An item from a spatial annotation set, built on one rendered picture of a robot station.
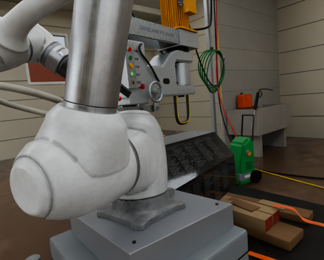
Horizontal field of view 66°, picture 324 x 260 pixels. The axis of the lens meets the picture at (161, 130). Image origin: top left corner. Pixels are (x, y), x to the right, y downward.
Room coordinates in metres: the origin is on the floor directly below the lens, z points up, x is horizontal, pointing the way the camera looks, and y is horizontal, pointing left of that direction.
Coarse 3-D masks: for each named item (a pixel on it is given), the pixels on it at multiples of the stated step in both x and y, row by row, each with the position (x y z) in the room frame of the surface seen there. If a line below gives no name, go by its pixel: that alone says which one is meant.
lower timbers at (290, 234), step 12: (228, 192) 2.64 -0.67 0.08; (288, 216) 2.06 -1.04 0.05; (312, 216) 2.04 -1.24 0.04; (252, 228) 1.85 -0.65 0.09; (276, 228) 1.82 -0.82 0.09; (288, 228) 1.81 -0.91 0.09; (300, 228) 1.79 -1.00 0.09; (264, 240) 1.78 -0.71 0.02; (276, 240) 1.70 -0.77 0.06; (288, 240) 1.65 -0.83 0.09
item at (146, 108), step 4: (120, 108) 1.60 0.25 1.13; (124, 108) 1.63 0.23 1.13; (128, 108) 1.66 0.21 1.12; (132, 108) 1.69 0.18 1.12; (136, 108) 1.72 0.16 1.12; (140, 108) 1.74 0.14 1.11; (144, 108) 1.78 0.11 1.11; (148, 108) 1.82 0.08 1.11; (152, 108) 1.85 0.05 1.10; (156, 108) 1.84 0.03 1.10
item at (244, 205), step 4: (220, 200) 2.17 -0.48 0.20; (224, 200) 2.16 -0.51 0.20; (228, 200) 2.15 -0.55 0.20; (232, 200) 2.15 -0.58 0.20; (236, 200) 2.14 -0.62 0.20; (240, 200) 2.14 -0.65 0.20; (232, 204) 2.09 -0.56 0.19; (236, 204) 2.06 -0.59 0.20; (240, 204) 2.05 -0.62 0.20; (244, 204) 2.05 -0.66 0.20; (248, 204) 2.04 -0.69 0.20; (252, 204) 2.03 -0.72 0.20; (244, 208) 1.98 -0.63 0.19; (248, 208) 1.96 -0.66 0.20; (252, 208) 1.96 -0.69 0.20; (256, 208) 1.95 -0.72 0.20
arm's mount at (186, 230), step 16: (176, 192) 0.79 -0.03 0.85; (192, 208) 0.63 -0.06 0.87; (208, 208) 0.62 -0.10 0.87; (224, 208) 0.62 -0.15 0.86; (80, 224) 0.62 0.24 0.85; (96, 224) 0.58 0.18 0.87; (112, 224) 0.58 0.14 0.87; (160, 224) 0.55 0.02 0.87; (176, 224) 0.54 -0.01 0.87; (192, 224) 0.54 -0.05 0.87; (208, 224) 0.58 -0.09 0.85; (224, 224) 0.62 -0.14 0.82; (80, 240) 0.64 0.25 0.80; (96, 240) 0.55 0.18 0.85; (112, 240) 0.49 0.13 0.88; (128, 240) 0.49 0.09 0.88; (144, 240) 0.48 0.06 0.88; (160, 240) 0.48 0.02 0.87; (176, 240) 0.51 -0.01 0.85; (192, 240) 0.54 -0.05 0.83; (208, 240) 0.58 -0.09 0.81; (112, 256) 0.49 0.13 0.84; (128, 256) 0.44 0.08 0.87; (144, 256) 0.45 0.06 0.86; (160, 256) 0.48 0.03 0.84; (176, 256) 0.51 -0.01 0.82
